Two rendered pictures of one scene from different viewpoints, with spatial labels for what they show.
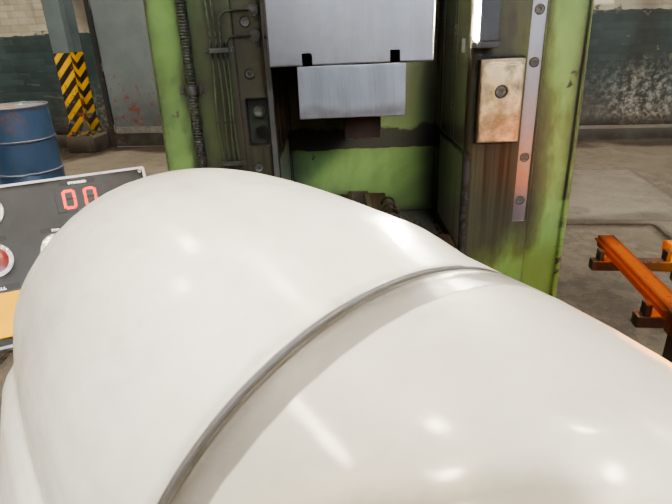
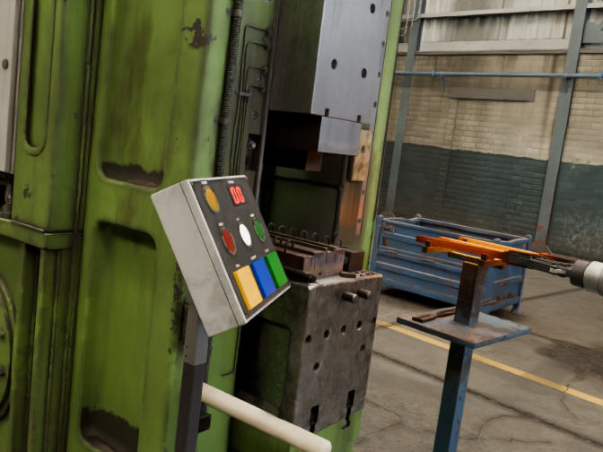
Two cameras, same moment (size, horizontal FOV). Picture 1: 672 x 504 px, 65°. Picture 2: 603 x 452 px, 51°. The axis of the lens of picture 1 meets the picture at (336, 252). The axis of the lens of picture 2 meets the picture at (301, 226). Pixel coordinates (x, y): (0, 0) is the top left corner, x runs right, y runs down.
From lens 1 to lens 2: 146 cm
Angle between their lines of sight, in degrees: 54
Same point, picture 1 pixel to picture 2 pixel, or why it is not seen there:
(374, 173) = not seen: hidden behind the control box
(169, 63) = (213, 97)
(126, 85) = not seen: outside the picture
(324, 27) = (336, 94)
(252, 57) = (257, 103)
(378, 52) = (353, 115)
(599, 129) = not seen: hidden behind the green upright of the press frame
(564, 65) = (379, 138)
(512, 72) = (368, 138)
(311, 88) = (326, 131)
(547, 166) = (369, 199)
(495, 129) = (359, 172)
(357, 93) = (342, 138)
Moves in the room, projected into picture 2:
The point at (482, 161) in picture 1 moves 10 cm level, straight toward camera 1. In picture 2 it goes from (348, 193) to (368, 197)
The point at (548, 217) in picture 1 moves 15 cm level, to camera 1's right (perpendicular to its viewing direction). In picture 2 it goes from (367, 232) to (388, 231)
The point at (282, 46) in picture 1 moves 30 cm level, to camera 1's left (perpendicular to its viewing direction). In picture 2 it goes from (318, 101) to (240, 84)
